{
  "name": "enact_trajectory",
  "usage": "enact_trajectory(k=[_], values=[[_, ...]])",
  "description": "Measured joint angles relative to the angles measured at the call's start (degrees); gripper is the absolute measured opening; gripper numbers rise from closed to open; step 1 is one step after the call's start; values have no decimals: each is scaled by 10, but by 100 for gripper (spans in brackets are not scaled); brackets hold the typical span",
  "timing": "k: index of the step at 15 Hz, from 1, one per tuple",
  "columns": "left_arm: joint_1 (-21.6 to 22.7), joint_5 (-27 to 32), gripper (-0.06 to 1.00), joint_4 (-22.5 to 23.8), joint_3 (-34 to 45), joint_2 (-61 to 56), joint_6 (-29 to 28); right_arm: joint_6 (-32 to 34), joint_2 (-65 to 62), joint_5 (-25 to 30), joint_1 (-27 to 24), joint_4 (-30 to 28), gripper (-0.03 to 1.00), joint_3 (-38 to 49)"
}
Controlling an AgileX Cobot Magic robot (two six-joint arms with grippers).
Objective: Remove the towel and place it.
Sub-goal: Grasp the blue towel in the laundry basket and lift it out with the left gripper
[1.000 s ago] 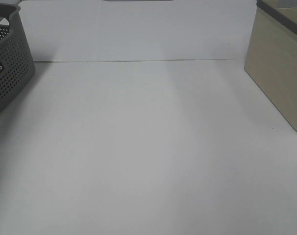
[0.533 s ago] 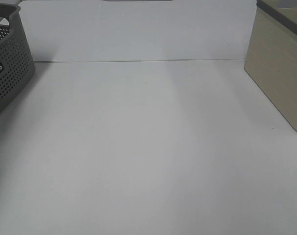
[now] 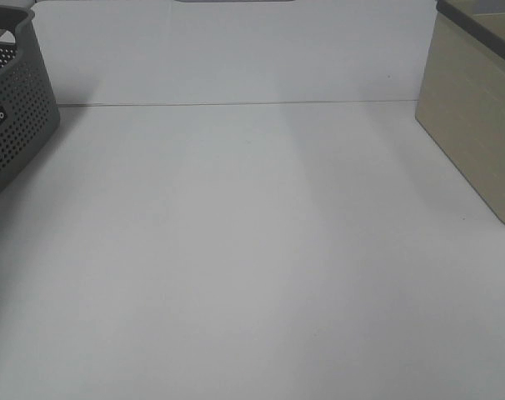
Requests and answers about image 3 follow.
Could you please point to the beige bin with grey rim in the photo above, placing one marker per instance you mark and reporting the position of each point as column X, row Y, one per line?
column 461, row 103

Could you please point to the grey perforated plastic basket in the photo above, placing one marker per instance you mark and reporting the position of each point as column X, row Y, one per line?
column 29, row 113

